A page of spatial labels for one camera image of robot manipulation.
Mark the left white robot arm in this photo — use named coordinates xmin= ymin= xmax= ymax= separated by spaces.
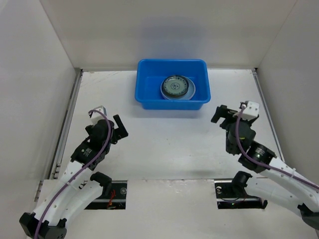
xmin=19 ymin=110 xmax=129 ymax=239

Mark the light blue plastic plate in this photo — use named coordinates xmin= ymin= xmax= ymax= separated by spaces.
xmin=161 ymin=76 xmax=196 ymax=100

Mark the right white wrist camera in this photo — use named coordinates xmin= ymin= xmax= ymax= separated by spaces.
xmin=240 ymin=101 xmax=260 ymax=120

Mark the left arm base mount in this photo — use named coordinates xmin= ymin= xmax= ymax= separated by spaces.
xmin=85 ymin=181 xmax=128 ymax=210

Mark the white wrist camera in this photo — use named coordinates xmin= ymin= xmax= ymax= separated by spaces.
xmin=88 ymin=106 xmax=107 ymax=125
xmin=240 ymin=101 xmax=260 ymax=120

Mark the right aluminium rail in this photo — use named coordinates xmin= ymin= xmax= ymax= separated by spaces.
xmin=251 ymin=68 xmax=285 ymax=162

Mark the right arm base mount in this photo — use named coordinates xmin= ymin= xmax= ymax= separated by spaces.
xmin=214 ymin=179 xmax=268 ymax=210

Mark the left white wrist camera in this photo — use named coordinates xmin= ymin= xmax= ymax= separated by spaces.
xmin=88 ymin=106 xmax=107 ymax=125

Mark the blue plastic bin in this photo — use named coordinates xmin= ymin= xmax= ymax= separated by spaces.
xmin=135 ymin=59 xmax=211 ymax=110

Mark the left aluminium rail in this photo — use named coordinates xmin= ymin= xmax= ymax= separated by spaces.
xmin=44 ymin=68 xmax=83 ymax=179

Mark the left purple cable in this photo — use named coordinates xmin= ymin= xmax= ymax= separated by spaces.
xmin=33 ymin=109 xmax=112 ymax=239

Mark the aluminium rail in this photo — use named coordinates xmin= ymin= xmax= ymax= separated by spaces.
xmin=251 ymin=68 xmax=285 ymax=162
xmin=44 ymin=68 xmax=83 ymax=179

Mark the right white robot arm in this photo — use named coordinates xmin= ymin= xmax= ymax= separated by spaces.
xmin=211 ymin=101 xmax=319 ymax=230

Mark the blue white plate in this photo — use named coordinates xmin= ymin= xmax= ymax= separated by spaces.
xmin=160 ymin=75 xmax=189 ymax=98

